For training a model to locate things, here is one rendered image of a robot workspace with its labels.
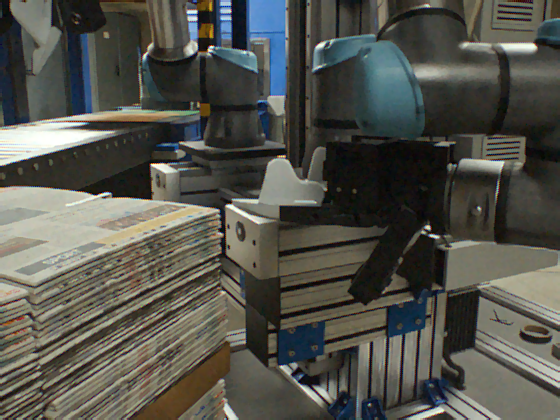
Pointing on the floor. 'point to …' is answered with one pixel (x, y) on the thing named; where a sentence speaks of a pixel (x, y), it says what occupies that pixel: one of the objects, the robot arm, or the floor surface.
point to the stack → (105, 304)
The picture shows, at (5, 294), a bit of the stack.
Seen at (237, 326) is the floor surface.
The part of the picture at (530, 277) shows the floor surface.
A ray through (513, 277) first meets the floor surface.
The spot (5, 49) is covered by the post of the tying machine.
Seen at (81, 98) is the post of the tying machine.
